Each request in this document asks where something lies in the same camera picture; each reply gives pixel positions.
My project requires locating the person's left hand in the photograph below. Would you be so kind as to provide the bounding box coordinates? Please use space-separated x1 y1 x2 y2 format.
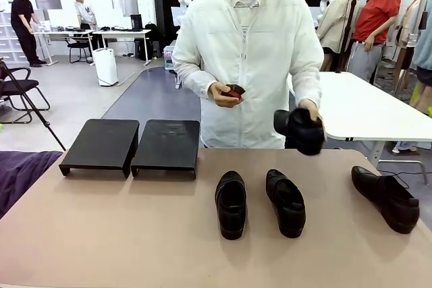
296 98 325 123

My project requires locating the person's right hand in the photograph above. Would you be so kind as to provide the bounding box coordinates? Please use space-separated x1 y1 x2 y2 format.
207 80 244 109

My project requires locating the small red black object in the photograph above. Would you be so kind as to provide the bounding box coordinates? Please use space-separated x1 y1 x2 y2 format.
225 83 247 103

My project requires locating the black heeled leather shoe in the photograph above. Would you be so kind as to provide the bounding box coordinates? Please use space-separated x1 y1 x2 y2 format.
273 107 327 157
350 165 421 235

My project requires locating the black strap leather shoe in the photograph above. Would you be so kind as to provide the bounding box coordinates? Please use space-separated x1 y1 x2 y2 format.
265 169 307 239
215 170 248 241

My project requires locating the person's left forearm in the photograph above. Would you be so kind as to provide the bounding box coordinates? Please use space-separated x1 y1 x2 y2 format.
290 65 323 109

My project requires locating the person's right forearm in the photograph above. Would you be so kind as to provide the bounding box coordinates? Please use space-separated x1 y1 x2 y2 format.
171 61 219 100

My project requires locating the black metal shoe stand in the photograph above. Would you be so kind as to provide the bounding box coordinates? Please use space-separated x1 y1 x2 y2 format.
58 119 140 179
130 119 200 181

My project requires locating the person in white jacket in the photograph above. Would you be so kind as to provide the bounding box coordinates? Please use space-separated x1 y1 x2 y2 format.
171 0 325 150

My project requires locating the lit computer case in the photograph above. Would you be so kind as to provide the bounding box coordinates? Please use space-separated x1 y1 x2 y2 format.
163 45 178 71

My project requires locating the large white table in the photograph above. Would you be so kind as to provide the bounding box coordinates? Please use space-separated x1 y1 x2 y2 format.
315 71 432 171

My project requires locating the dark gray floor mat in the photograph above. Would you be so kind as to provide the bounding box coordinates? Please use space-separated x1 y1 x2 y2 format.
100 66 203 123

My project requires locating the black backpack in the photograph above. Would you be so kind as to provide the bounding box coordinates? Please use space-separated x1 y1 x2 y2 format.
144 22 163 46

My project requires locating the neon yellow garment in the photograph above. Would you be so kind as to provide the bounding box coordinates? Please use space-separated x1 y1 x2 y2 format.
409 82 432 117

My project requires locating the white office desk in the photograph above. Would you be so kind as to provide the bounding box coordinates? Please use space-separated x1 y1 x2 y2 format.
91 28 152 66
32 28 95 66

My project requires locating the white air purifier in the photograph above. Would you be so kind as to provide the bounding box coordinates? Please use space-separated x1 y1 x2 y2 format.
92 47 119 87

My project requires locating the light blue hanging garment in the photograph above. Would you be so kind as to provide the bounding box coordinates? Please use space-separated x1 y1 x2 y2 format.
413 14 432 69

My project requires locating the beige hanging garment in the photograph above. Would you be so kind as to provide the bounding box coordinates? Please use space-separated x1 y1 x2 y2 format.
396 0 423 49

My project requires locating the black office chair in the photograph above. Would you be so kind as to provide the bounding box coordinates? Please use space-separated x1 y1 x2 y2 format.
65 36 95 65

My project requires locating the person in white shirt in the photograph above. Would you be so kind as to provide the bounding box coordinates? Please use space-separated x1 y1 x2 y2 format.
70 0 102 51

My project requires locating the black tripod with knob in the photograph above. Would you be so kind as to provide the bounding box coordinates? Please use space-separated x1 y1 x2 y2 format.
0 57 67 152

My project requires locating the person in black clothes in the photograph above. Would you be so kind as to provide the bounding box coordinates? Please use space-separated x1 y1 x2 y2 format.
9 0 47 68

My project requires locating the purple cloth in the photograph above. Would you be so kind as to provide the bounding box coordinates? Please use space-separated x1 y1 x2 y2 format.
0 150 65 221

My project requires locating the white drawer cabinet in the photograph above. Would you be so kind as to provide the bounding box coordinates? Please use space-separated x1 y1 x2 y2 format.
0 11 23 65

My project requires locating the tall black camera tripod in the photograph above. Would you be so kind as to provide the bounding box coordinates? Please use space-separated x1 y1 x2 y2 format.
335 0 361 74

